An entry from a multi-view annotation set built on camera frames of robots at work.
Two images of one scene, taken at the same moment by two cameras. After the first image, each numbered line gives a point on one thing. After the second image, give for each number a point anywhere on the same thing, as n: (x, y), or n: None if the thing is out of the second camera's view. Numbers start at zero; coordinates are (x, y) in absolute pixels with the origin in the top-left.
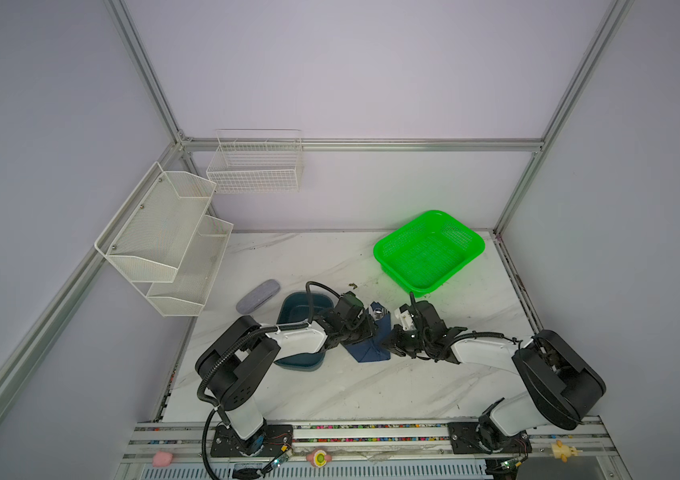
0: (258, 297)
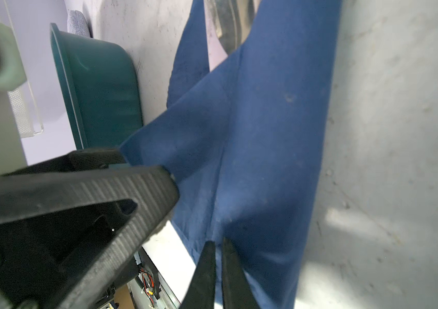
0: (77, 24)
